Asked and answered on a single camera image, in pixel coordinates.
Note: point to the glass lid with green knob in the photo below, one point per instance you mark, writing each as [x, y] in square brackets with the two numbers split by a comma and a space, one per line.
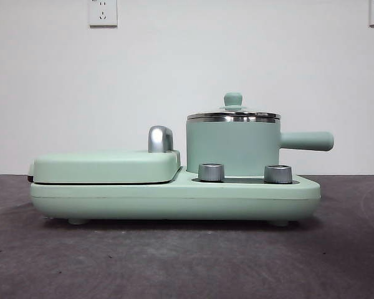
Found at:
[233, 99]

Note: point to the silver control knob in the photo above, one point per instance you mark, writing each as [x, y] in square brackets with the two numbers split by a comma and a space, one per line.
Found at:
[278, 174]
[210, 172]

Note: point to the green breakfast maker base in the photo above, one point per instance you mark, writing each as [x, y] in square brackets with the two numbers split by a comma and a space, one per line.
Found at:
[174, 202]

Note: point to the green grill press cover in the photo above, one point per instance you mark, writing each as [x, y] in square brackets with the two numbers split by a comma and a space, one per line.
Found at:
[106, 168]

